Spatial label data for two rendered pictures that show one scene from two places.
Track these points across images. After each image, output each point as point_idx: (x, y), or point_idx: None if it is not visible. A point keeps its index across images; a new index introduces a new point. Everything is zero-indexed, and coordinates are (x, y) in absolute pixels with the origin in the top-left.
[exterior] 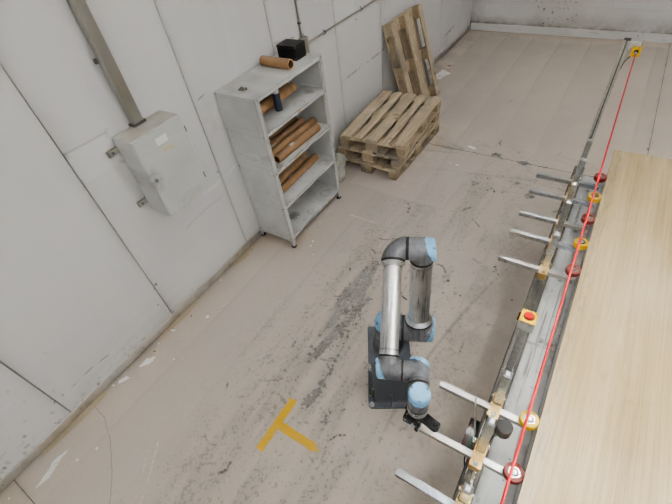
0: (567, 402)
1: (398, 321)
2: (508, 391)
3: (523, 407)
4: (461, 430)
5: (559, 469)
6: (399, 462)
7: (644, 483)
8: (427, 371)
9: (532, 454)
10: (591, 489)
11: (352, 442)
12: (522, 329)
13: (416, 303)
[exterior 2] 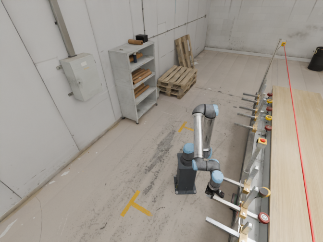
0: (280, 183)
1: (202, 141)
2: None
3: None
4: (219, 203)
5: (285, 215)
6: (192, 220)
7: None
8: (219, 165)
9: (270, 208)
10: (303, 224)
11: (168, 211)
12: (259, 147)
13: (205, 138)
